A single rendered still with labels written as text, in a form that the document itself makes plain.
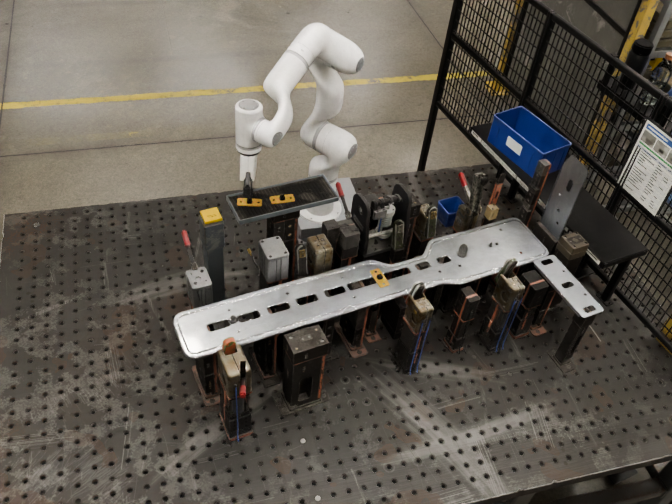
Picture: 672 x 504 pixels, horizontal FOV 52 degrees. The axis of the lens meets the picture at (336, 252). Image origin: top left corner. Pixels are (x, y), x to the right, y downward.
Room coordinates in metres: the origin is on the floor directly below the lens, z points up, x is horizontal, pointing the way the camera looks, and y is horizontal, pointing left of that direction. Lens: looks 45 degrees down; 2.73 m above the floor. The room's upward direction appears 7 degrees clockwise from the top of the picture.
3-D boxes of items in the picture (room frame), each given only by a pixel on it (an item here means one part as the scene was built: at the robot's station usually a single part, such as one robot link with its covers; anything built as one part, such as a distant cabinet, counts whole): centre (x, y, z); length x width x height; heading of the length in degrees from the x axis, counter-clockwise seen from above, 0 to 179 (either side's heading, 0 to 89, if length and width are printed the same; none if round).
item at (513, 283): (1.66, -0.62, 0.87); 0.12 x 0.09 x 0.35; 30
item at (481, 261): (1.62, -0.15, 1.00); 1.38 x 0.22 x 0.02; 120
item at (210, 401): (1.32, 0.38, 0.84); 0.18 x 0.06 x 0.29; 30
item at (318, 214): (2.19, 0.09, 0.89); 0.19 x 0.19 x 0.18
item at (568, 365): (1.62, -0.89, 0.84); 0.11 x 0.06 x 0.29; 30
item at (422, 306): (1.52, -0.30, 0.87); 0.12 x 0.09 x 0.35; 30
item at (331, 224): (1.78, 0.03, 0.90); 0.05 x 0.05 x 0.40; 30
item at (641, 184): (2.06, -1.09, 1.30); 0.23 x 0.02 x 0.31; 30
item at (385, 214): (1.86, -0.15, 0.94); 0.18 x 0.13 x 0.49; 120
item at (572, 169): (1.99, -0.80, 1.17); 0.12 x 0.01 x 0.34; 30
